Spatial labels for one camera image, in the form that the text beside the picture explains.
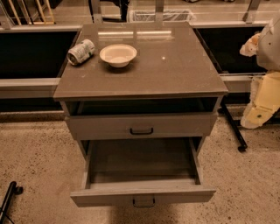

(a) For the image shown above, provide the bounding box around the crushed green white can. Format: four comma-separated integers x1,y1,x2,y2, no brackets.
67,39,95,66

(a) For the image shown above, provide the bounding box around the black stand leg right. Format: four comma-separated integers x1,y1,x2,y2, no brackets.
218,99,280,153

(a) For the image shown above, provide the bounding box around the grey drawer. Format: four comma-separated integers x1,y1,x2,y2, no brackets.
71,138,215,207
66,113,217,140

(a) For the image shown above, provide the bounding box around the black stand leg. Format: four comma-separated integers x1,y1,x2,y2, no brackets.
0,181,24,224
218,99,280,153

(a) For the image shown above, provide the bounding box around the grey drawer cabinet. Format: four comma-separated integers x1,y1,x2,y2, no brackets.
53,23,228,154

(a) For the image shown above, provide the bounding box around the grey top drawer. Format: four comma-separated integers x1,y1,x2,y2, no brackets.
66,113,217,140

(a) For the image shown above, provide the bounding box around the black stand leg left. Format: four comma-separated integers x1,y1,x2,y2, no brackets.
0,181,24,224

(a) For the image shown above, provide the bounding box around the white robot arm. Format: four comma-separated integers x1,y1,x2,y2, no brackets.
240,12,280,129

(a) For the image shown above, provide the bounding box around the white paper bowl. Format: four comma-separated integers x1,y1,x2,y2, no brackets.
100,44,137,68

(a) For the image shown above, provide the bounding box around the white wire basket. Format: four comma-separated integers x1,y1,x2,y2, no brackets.
127,9,196,23

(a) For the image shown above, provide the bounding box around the wooden chair frame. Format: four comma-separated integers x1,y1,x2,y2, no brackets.
3,0,55,25

